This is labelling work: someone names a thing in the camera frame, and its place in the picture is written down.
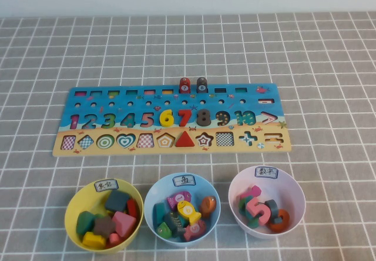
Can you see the red wooden triangle piece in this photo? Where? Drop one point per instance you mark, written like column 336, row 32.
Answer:
column 185, row 141

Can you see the colourful wooden puzzle board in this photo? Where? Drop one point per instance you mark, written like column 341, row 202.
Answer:
column 132, row 108

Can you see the paper label on blue bowl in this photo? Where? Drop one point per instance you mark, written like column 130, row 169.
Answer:
column 184, row 180

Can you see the light blue plastic bowl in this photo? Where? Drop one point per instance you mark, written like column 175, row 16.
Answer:
column 152, row 193

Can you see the paper label on pink bowl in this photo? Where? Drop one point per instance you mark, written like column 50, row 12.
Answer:
column 266, row 172

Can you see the magenta wooden number piece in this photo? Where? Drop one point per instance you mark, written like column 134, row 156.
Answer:
column 255, row 191

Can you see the green wooden number piece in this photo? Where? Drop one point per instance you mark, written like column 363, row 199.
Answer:
column 242, row 205

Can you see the paper label on yellow bowl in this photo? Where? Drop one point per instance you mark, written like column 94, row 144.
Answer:
column 105, row 185

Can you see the grey wooden number piece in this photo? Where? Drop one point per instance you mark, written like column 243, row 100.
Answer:
column 271, row 206

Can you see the teal wooden number piece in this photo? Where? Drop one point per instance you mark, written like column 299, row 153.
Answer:
column 252, row 222

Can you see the pale pink plastic bowl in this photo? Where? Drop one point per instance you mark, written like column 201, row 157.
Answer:
column 293, row 196

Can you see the orange wooden number piece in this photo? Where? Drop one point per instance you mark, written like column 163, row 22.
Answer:
column 279, row 227

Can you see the yellow plastic bowl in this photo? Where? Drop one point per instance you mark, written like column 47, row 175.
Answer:
column 72, row 211

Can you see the red wooden number seven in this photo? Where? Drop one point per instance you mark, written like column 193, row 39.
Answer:
column 184, row 120

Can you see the brown wooden number eight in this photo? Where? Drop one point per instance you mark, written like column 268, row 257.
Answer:
column 203, row 117

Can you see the yellow wooden number six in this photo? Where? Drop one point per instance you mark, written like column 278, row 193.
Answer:
column 162, row 119

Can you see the red fish block seven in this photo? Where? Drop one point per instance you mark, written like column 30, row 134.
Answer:
column 184, row 88

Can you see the brown fish block eight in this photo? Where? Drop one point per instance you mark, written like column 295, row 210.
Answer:
column 201, row 87

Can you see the magenta wooden fish one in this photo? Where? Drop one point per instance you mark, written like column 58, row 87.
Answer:
column 179, row 197

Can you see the orange wooden fish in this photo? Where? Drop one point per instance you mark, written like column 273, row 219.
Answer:
column 208, row 205

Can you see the yellow wooden fish six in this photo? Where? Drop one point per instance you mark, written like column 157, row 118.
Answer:
column 188, row 211

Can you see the teal wooden fish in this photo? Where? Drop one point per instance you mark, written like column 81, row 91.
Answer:
column 160, row 214

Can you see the dark grey wooden fish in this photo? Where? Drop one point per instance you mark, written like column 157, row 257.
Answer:
column 173, row 221

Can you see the red wooden shape block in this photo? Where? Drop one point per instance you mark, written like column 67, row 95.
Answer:
column 132, row 208

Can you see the slate grey square block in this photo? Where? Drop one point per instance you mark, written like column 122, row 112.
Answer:
column 117, row 200

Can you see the pink wooden number five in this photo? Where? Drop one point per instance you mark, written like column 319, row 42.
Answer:
column 253, row 206

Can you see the pink wooden fish five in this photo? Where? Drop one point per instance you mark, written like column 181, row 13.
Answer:
column 194, row 230

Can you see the green wooden fish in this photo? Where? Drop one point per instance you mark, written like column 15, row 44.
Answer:
column 163, row 231

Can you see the brown wooden star block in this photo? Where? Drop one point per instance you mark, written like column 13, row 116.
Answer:
column 104, row 226

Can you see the small pink wooden block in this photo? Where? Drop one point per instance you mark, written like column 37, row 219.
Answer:
column 114, row 239

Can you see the green wooden shape block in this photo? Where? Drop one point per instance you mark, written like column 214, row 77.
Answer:
column 85, row 222

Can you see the yellow wooden shape block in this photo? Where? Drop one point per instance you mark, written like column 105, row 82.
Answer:
column 92, row 240

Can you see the grey checked tablecloth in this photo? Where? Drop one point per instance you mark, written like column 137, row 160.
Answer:
column 29, row 67

